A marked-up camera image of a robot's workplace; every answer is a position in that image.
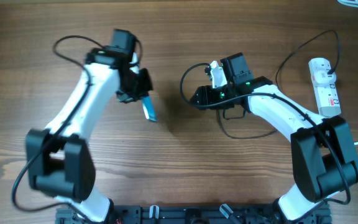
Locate cyan screen smartphone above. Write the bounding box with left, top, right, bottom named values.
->
left=142, top=96, right=157, bottom=122

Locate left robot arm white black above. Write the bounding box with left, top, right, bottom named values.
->
left=20, top=29, right=157, bottom=223

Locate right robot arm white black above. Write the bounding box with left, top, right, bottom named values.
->
left=187, top=53, right=358, bottom=223

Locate white charger plug adapter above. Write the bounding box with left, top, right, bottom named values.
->
left=311, top=70, right=336, bottom=86

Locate white power strip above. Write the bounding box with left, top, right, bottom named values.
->
left=308, top=57, right=341, bottom=118

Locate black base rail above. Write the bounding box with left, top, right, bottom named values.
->
left=55, top=204, right=333, bottom=224

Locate black usb charger cable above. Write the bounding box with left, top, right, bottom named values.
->
left=216, top=29, right=341, bottom=140

